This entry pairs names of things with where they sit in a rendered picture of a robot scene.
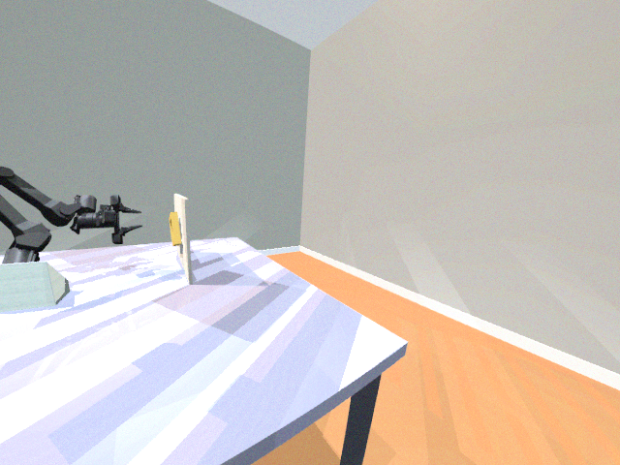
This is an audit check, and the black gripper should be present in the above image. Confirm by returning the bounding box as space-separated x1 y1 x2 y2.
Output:
93 195 142 244

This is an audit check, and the golden-brown picture frame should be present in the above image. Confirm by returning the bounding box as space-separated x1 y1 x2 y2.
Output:
169 212 182 246

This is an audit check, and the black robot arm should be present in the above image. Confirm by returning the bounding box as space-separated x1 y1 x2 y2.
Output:
0 166 115 264

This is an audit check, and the cream flat panel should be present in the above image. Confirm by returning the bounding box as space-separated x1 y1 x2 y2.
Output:
174 194 193 285

